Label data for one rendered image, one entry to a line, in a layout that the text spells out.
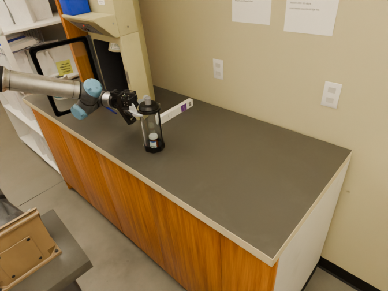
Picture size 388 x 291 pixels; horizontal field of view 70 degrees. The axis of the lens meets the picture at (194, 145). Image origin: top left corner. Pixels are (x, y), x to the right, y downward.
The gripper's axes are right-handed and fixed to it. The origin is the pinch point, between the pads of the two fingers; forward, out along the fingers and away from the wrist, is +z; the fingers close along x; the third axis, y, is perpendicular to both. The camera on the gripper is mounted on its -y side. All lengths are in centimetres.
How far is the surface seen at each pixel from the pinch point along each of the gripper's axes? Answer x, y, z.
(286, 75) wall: 44, 6, 50
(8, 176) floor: 8, -116, -203
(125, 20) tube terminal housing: 24.1, 32.8, -25.0
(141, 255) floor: -7, -115, -24
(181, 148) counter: 5.1, -20.6, 11.7
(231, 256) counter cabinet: -28, -39, 51
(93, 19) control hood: 9.1, 35.8, -30.1
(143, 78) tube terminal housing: 28.5, 2.1, -23.6
